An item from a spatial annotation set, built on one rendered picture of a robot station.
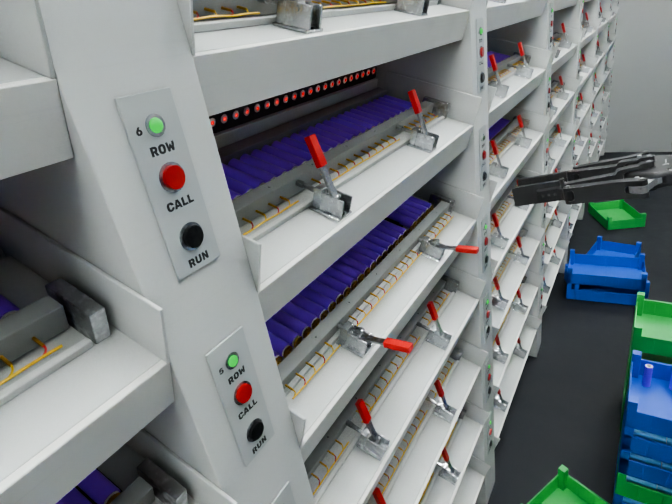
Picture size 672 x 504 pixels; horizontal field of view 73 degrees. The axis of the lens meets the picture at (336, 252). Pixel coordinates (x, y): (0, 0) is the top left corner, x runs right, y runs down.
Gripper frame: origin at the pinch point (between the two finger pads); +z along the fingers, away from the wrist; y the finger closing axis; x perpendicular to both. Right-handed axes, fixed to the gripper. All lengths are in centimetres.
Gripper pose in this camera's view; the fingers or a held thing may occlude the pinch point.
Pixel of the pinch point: (539, 188)
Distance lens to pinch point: 76.2
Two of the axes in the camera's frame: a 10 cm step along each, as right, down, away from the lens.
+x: 3.2, 8.9, 3.1
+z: -7.9, 0.7, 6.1
